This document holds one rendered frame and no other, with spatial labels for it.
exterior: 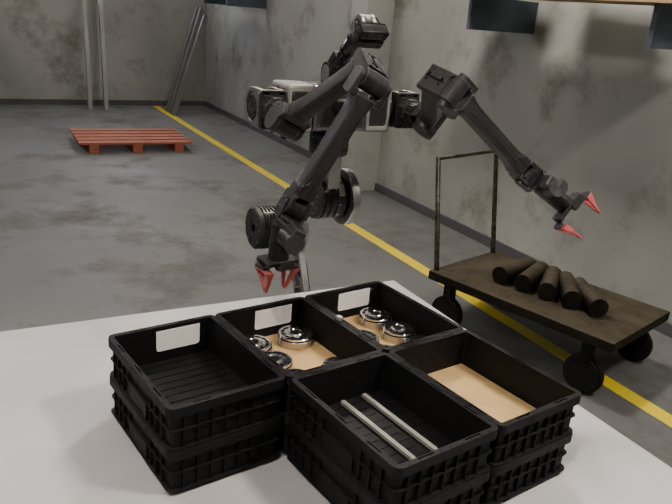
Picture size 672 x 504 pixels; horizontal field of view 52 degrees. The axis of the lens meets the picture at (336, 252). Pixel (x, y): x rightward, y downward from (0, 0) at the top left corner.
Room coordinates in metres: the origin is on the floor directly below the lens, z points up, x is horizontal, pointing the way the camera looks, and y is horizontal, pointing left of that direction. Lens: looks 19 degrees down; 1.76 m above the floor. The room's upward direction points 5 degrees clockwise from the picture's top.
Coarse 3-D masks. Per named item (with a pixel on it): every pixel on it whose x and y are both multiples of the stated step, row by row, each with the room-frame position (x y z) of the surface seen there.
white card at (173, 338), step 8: (176, 328) 1.68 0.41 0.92; (184, 328) 1.70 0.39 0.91; (192, 328) 1.71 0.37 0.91; (160, 336) 1.66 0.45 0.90; (168, 336) 1.67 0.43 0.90; (176, 336) 1.68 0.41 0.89; (184, 336) 1.70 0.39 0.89; (192, 336) 1.71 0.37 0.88; (160, 344) 1.66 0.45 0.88; (168, 344) 1.67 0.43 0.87; (176, 344) 1.68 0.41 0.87; (184, 344) 1.70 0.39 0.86
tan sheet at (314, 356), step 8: (272, 336) 1.86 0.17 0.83; (272, 344) 1.81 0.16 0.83; (312, 344) 1.83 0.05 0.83; (320, 344) 1.83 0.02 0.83; (288, 352) 1.76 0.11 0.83; (296, 352) 1.77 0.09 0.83; (304, 352) 1.77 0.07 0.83; (312, 352) 1.78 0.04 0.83; (320, 352) 1.78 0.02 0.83; (328, 352) 1.79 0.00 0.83; (296, 360) 1.72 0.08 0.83; (304, 360) 1.73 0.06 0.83; (312, 360) 1.73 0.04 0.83; (320, 360) 1.73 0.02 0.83; (296, 368) 1.68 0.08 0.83; (304, 368) 1.68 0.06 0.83
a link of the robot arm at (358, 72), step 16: (352, 80) 1.77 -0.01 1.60; (352, 96) 1.78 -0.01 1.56; (384, 96) 1.80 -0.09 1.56; (352, 112) 1.77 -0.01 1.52; (336, 128) 1.78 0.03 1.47; (352, 128) 1.78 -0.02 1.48; (320, 144) 1.80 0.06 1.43; (336, 144) 1.77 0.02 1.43; (320, 160) 1.76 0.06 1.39; (304, 176) 1.77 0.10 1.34; (320, 176) 1.77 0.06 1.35; (288, 192) 1.78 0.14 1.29; (304, 192) 1.76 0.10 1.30; (288, 208) 1.75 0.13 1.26; (304, 208) 1.78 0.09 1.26
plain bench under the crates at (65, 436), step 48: (336, 288) 2.59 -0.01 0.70; (0, 336) 1.95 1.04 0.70; (48, 336) 1.98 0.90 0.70; (96, 336) 2.01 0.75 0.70; (0, 384) 1.68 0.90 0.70; (48, 384) 1.70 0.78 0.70; (96, 384) 1.72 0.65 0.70; (0, 432) 1.46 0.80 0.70; (48, 432) 1.48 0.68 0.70; (96, 432) 1.50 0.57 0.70; (576, 432) 1.68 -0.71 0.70; (0, 480) 1.29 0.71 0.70; (48, 480) 1.30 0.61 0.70; (96, 480) 1.31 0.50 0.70; (144, 480) 1.33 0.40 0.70; (240, 480) 1.36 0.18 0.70; (288, 480) 1.37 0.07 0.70; (576, 480) 1.46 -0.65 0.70; (624, 480) 1.48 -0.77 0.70
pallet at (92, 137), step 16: (80, 128) 8.43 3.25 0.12; (96, 128) 8.52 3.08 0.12; (112, 128) 8.61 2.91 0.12; (128, 128) 8.70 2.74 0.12; (144, 128) 8.79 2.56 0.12; (160, 128) 8.88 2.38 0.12; (80, 144) 7.60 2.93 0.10; (96, 144) 7.68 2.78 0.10; (112, 144) 7.76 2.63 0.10; (128, 144) 7.84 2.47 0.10; (176, 144) 8.10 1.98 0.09
